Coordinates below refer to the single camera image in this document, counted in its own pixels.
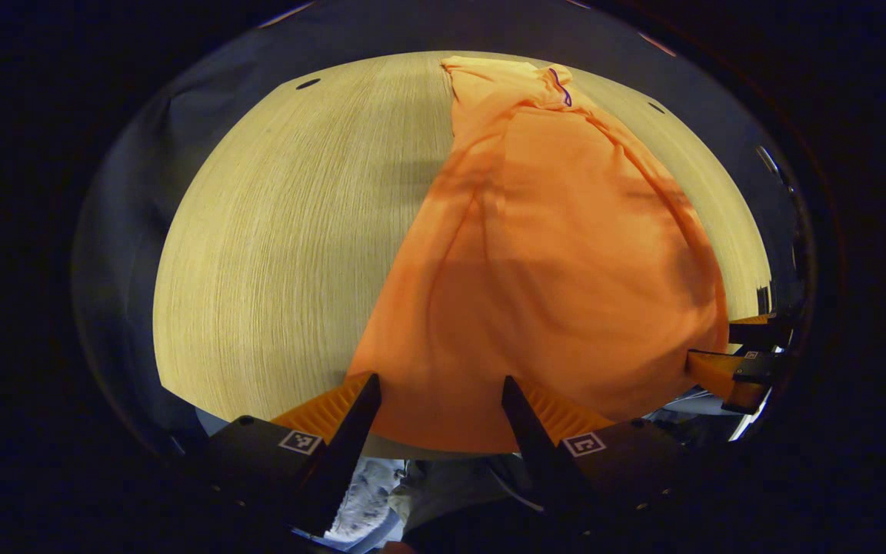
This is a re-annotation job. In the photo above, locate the orange T-shirt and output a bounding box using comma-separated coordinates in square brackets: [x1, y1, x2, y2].
[347, 55, 730, 453]

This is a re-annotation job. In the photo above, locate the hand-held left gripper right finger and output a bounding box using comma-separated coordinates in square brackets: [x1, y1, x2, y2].
[501, 375, 690, 532]

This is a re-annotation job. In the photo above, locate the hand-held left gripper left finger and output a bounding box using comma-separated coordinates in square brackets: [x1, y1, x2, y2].
[182, 372, 382, 537]

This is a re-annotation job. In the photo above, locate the person's grey clothing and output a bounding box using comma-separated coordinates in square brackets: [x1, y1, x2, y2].
[385, 456, 548, 539]

